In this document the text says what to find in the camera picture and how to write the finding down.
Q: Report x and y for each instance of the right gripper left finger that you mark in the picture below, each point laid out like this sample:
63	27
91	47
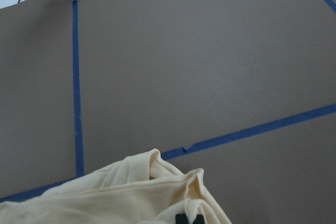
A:
181	219

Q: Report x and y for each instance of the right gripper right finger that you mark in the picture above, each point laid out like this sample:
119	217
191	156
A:
199	219

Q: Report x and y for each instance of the beige long-sleeve graphic shirt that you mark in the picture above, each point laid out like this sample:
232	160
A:
138	189

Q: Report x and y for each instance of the brown table mat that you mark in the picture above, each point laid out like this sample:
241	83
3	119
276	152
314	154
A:
244	89

